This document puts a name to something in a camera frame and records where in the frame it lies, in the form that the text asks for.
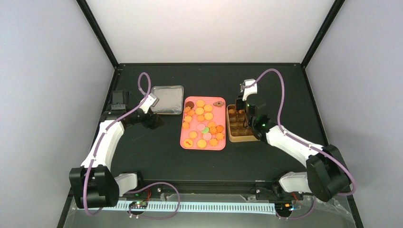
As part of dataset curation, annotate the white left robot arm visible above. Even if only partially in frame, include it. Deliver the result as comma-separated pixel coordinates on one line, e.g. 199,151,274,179
69,91,163,211

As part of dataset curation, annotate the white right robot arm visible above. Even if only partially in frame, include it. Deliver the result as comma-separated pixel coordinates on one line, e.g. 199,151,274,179
235,94,353,202

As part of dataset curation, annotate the gold cookie tin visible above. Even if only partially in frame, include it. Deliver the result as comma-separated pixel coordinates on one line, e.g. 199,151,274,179
226,104,257,143

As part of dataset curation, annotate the silver metal tin lid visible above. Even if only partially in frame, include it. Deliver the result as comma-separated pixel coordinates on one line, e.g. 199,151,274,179
151,85,184,115

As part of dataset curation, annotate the chocolate chip round cookie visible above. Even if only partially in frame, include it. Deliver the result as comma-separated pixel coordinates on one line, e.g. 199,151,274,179
216,125,225,133

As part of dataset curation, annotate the dark chocolate round cookie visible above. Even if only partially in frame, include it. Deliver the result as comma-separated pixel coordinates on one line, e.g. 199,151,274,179
185,101,195,109

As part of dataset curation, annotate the green sandwich cookie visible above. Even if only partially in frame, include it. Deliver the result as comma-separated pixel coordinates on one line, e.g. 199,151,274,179
201,126,210,134

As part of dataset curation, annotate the pink plastic tray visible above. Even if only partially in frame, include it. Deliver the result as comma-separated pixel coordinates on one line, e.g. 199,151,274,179
180,96,226,151

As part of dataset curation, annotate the yellow biscuit red cross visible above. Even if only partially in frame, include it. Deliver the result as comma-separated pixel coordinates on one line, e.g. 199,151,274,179
183,139,193,148

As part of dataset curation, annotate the pink sandwich cookie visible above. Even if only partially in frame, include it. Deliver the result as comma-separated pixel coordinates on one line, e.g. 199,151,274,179
202,132,212,141
196,123,206,131

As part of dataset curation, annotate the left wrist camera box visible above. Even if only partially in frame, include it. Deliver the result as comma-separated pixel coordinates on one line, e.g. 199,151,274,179
139,93,159,114

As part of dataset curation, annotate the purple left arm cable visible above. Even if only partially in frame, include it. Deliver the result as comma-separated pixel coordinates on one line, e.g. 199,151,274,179
82,72,181,221

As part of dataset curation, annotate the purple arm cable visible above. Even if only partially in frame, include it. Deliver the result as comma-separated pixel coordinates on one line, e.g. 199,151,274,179
82,72,181,221
251,68,357,220

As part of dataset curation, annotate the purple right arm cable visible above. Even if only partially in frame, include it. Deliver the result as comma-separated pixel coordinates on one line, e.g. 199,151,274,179
251,68,357,220

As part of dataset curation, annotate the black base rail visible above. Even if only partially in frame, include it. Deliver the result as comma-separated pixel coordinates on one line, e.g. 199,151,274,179
135,179,303,202

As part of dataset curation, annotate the white slotted cable duct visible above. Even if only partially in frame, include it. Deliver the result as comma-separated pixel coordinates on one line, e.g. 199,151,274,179
116,199,277,215

